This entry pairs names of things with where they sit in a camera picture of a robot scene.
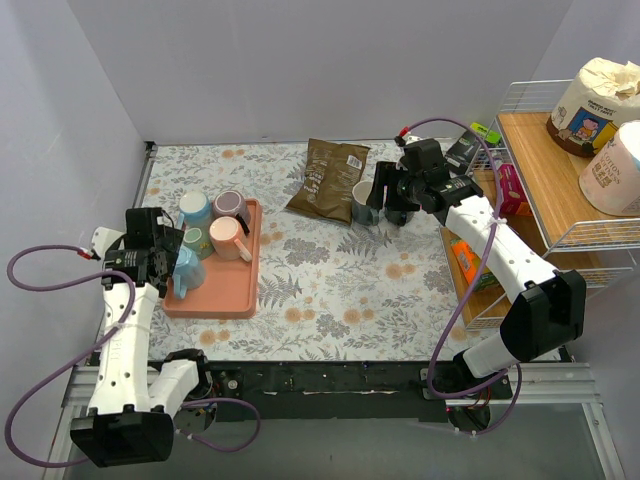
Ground dark teal faceted mug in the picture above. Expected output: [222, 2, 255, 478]
[351, 180, 380, 226]

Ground pink mug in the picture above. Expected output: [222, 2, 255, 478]
[209, 216, 253, 263]

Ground purple mug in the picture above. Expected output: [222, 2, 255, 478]
[212, 190, 251, 236]

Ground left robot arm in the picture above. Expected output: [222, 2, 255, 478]
[70, 207, 213, 468]

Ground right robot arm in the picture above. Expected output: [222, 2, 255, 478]
[367, 139, 587, 398]

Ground light blue mug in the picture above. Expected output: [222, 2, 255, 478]
[172, 246, 206, 300]
[176, 190, 213, 230]

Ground green mug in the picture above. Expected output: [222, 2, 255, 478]
[183, 227, 214, 260]

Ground black green box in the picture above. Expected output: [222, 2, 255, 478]
[444, 122, 502, 175]

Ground brown snack bag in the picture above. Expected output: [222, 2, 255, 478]
[286, 139, 370, 225]

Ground orange green sponge pack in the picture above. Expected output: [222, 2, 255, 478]
[450, 236, 499, 292]

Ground magenta tissue pack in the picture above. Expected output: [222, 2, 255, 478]
[498, 164, 533, 216]

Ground salmon pink tray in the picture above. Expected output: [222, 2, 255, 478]
[162, 198, 263, 319]

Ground cartoon toilet paper roll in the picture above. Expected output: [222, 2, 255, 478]
[546, 57, 639, 158]

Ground pink toilet paper roll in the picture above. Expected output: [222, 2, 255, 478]
[579, 120, 640, 217]

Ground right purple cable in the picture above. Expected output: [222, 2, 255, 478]
[394, 117, 526, 441]

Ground white wire shelf rack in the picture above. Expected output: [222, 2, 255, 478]
[439, 79, 640, 334]

